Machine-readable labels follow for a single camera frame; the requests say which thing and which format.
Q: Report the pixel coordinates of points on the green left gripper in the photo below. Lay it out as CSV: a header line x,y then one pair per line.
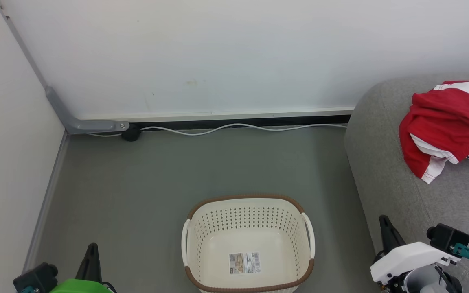
x,y
82,287

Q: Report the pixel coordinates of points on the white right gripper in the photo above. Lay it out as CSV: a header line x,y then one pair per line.
x,y
409,258

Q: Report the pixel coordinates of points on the red jersey with printed letters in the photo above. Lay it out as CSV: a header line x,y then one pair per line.
x,y
438,130

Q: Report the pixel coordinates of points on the grey fabric sofa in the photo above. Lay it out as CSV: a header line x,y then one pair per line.
x,y
381,162

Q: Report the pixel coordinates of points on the cream laundry basket brown rim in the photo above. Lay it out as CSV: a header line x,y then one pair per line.
x,y
218,252

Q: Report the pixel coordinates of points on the black round foot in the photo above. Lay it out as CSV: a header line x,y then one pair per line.
x,y
131,132

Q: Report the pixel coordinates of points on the thin grey corner strip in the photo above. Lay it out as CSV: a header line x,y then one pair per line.
x,y
20,40

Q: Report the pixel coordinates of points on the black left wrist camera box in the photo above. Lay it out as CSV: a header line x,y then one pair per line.
x,y
35,276

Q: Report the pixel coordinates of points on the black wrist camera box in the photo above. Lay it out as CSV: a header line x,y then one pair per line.
x,y
35,276
448,238

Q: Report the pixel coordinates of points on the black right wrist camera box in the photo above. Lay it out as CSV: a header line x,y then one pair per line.
x,y
448,238

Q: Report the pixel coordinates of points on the teal left camera connector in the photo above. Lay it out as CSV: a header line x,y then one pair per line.
x,y
27,289

